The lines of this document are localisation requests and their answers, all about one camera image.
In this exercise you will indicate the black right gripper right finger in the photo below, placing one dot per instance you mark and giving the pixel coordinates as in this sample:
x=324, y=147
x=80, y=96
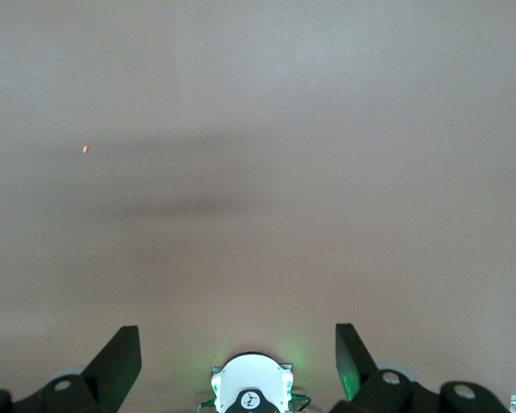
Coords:
x=361, y=378

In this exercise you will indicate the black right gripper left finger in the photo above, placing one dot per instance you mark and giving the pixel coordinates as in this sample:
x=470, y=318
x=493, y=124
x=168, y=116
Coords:
x=112, y=370

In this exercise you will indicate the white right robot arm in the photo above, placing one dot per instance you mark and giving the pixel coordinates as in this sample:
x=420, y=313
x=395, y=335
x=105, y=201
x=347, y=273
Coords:
x=251, y=383

